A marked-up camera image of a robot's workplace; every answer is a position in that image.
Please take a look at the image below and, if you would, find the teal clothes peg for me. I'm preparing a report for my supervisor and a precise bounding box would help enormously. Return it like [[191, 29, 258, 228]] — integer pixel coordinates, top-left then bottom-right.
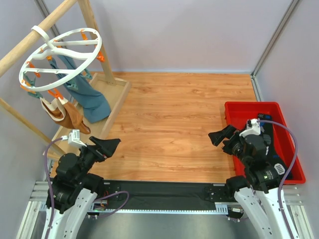
[[81, 69, 93, 81]]

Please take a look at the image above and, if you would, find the white round clip hanger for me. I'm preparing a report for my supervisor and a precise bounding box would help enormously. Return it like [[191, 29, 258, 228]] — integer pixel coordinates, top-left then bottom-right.
[[18, 25, 102, 94]]

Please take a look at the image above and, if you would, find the long black patterned sock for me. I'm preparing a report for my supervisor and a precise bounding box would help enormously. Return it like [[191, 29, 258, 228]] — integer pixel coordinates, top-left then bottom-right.
[[258, 114, 295, 180]]

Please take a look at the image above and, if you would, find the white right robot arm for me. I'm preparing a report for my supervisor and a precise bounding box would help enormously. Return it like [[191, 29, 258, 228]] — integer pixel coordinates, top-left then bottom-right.
[[208, 120, 300, 239]]

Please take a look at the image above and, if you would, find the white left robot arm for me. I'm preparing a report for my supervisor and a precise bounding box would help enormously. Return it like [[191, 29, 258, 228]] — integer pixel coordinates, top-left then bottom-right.
[[42, 136, 121, 239]]

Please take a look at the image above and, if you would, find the red plastic bin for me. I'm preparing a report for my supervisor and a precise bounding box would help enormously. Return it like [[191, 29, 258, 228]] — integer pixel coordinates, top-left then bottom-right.
[[224, 102, 306, 184]]

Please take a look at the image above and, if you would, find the blue hanging sock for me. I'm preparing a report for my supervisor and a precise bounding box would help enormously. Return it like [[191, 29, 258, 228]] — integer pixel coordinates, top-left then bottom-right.
[[48, 58, 60, 74], [58, 54, 112, 124]]

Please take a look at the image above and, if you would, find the brown cream hanging sock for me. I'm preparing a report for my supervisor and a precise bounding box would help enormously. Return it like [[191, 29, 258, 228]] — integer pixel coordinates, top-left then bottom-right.
[[40, 98, 91, 134]]

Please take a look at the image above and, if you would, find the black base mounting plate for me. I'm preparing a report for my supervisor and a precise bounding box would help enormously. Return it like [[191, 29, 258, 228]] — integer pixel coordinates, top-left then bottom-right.
[[104, 180, 235, 211]]

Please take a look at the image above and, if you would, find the orange clothes peg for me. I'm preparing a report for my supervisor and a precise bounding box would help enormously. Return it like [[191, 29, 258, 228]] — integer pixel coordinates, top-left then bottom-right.
[[96, 51, 105, 62]]

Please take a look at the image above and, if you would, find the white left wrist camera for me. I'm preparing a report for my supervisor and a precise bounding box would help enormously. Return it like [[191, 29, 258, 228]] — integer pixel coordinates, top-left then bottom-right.
[[61, 129, 87, 148]]

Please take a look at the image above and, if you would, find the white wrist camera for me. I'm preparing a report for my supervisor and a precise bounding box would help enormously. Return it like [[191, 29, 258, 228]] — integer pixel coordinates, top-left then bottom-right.
[[61, 129, 87, 148], [239, 119, 264, 137]]

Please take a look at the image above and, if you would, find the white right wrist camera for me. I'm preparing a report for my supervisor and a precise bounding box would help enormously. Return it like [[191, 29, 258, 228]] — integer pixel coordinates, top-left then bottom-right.
[[239, 119, 264, 137]]

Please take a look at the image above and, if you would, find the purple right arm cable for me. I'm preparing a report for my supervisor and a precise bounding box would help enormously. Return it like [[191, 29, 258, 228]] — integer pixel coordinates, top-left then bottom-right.
[[258, 119, 299, 239]]

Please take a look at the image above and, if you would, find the wooden drying rack frame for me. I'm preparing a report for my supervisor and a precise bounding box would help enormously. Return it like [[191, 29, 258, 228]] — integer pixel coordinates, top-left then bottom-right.
[[0, 0, 131, 143]]

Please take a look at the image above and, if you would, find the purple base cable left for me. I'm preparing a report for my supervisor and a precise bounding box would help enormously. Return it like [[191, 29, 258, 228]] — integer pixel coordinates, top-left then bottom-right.
[[86, 191, 130, 220]]

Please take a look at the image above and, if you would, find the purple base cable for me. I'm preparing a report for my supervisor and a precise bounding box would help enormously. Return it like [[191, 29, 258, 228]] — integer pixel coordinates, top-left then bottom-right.
[[226, 215, 250, 223], [86, 191, 130, 220]]

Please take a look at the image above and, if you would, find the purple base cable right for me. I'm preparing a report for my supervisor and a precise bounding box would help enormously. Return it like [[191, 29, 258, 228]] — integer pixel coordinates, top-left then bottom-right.
[[226, 215, 250, 223]]

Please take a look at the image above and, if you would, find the aluminium corner frame post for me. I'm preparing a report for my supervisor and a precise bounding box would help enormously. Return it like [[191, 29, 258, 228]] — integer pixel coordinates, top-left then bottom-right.
[[251, 0, 300, 78]]

